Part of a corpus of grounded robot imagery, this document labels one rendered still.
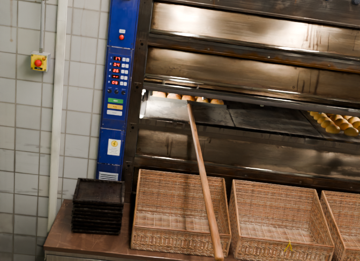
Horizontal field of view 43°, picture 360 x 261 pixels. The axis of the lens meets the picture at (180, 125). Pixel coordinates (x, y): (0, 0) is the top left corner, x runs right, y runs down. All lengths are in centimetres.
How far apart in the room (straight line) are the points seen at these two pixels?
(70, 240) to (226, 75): 131
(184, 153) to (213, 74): 53
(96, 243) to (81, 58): 106
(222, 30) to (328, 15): 62
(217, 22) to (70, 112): 103
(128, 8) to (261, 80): 89
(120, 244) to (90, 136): 69
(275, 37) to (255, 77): 26
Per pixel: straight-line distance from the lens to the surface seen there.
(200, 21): 268
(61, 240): 266
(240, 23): 271
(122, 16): 265
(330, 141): 303
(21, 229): 329
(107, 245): 264
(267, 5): 273
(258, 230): 299
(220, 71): 274
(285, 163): 300
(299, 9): 278
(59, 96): 281
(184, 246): 262
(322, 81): 289
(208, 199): 190
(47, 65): 273
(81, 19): 271
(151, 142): 286
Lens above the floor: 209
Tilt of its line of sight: 19 degrees down
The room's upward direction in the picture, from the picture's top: 8 degrees clockwise
